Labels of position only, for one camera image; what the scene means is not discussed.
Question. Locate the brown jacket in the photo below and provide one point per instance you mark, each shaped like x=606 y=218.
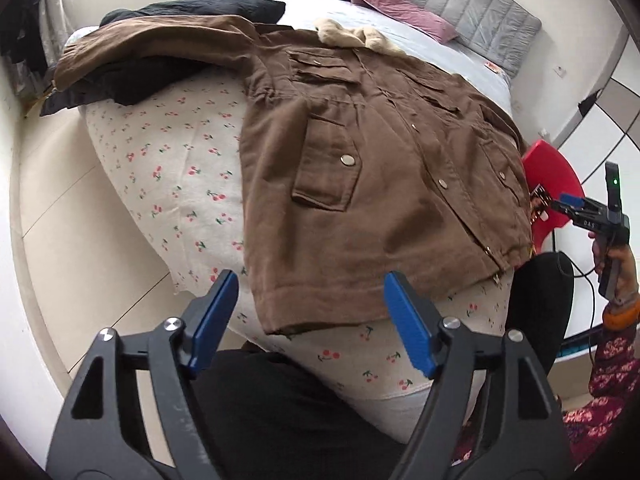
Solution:
x=380 y=200

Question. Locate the small red white packet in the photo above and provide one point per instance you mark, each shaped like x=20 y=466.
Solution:
x=493 y=67

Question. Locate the long pink velvet pillow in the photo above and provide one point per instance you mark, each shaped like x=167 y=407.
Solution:
x=400 y=7

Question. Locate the red plastic stool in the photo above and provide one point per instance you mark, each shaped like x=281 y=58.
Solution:
x=550 y=170

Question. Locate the white wall socket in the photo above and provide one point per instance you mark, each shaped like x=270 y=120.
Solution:
x=561 y=71

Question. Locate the patterned packet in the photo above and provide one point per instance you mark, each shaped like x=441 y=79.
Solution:
x=540 y=205

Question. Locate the cherry print blanket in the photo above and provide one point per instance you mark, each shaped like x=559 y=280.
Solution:
x=175 y=160

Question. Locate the bed with light blue sheet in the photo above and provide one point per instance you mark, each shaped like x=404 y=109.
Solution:
x=450 y=60

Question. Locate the person's legs in black pants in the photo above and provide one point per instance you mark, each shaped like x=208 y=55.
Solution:
x=280 y=410

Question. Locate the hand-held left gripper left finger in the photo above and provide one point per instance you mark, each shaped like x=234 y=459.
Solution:
x=215 y=320

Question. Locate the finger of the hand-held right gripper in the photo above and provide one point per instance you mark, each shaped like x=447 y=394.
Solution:
x=560 y=209
x=575 y=199

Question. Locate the black quilted jacket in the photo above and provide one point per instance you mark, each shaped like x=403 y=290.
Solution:
x=225 y=10

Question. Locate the person's right forearm floral sleeve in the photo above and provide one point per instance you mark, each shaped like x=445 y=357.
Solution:
x=610 y=375

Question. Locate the white wardrobe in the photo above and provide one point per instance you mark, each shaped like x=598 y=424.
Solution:
x=615 y=110

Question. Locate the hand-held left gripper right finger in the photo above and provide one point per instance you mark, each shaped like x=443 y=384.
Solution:
x=410 y=320

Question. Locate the hanging dark clothes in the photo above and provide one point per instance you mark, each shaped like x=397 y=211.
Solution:
x=20 y=25

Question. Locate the person's right hand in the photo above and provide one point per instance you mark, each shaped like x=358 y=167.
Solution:
x=625 y=267

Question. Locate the patterned sheer curtain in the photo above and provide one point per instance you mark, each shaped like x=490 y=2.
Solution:
x=55 y=10

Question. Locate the grey padded headboard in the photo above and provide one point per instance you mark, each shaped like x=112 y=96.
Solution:
x=480 y=5

